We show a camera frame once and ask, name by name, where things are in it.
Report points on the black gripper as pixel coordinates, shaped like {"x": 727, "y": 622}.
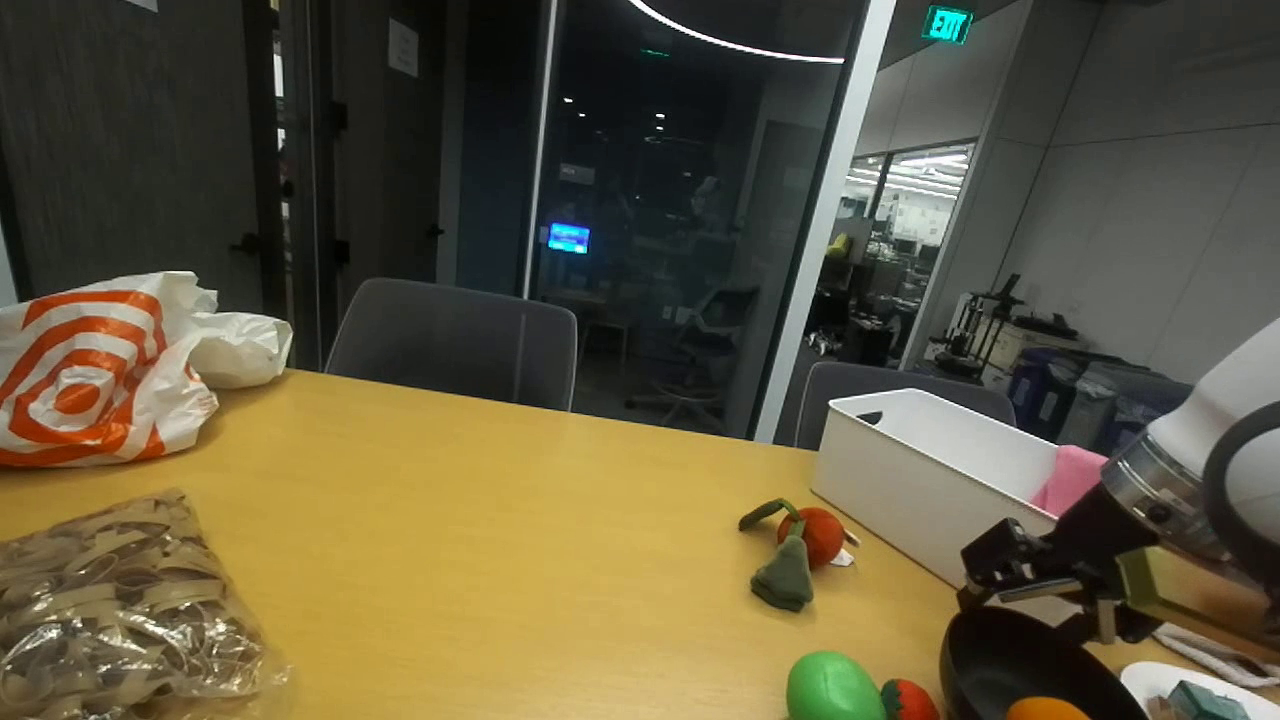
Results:
{"x": 1073, "y": 563}

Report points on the orange fruit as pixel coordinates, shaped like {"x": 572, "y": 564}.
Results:
{"x": 1042, "y": 711}

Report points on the red tomato plush toy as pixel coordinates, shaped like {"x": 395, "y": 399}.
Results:
{"x": 807, "y": 542}

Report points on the green toy egg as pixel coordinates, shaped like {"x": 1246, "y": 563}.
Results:
{"x": 828, "y": 684}

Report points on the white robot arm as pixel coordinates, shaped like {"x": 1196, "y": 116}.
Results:
{"x": 1196, "y": 483}

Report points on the black bowl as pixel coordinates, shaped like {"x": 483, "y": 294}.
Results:
{"x": 992, "y": 656}

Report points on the pink cloth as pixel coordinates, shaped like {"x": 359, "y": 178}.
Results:
{"x": 1073, "y": 479}

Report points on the white paper plate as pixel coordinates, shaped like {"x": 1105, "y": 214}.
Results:
{"x": 1181, "y": 694}

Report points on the white plastic bin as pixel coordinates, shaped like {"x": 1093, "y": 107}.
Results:
{"x": 928, "y": 475}

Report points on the green exit sign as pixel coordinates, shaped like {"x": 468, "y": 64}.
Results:
{"x": 944, "y": 27}

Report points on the blue lit screen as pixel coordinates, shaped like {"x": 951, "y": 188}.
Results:
{"x": 570, "y": 237}

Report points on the grey chair left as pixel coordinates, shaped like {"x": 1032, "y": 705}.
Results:
{"x": 457, "y": 341}

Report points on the clear bag of snacks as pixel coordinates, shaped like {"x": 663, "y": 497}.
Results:
{"x": 130, "y": 614}

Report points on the orange white plastic bag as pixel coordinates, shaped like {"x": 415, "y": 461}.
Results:
{"x": 125, "y": 371}

